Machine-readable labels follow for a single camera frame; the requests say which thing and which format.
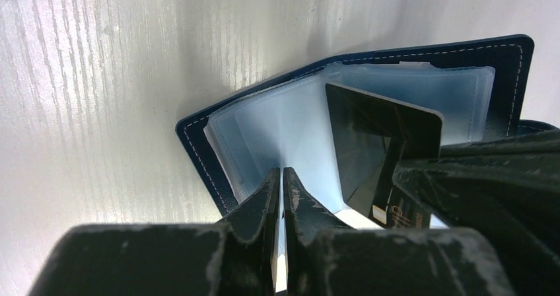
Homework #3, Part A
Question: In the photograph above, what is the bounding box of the black VIP credit card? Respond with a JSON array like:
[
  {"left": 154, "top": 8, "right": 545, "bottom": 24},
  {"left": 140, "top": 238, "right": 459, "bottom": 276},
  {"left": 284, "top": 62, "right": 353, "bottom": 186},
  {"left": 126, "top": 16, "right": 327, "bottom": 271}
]
[{"left": 326, "top": 83, "right": 443, "bottom": 229}]

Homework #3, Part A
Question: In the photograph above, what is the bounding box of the blue leather card holder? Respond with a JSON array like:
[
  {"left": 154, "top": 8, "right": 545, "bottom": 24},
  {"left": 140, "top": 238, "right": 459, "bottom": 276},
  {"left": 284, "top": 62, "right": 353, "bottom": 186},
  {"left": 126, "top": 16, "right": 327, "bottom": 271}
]
[{"left": 176, "top": 34, "right": 552, "bottom": 214}]

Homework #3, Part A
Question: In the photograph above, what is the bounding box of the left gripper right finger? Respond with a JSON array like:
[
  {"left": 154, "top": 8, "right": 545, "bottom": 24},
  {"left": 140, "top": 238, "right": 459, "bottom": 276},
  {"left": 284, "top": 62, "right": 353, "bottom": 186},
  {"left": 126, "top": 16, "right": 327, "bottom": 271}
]
[{"left": 283, "top": 167, "right": 514, "bottom": 295}]

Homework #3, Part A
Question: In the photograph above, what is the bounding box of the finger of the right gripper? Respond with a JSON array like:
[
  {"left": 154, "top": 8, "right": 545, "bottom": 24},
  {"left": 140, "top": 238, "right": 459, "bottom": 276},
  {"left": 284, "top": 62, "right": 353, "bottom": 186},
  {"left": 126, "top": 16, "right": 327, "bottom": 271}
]
[{"left": 392, "top": 129, "right": 559, "bottom": 295}]

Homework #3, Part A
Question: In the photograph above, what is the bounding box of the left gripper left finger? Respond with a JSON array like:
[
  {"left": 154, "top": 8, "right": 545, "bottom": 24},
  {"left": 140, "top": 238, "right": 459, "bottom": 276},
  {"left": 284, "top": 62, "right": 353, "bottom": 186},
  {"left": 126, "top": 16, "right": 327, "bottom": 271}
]
[{"left": 30, "top": 168, "right": 280, "bottom": 295}]

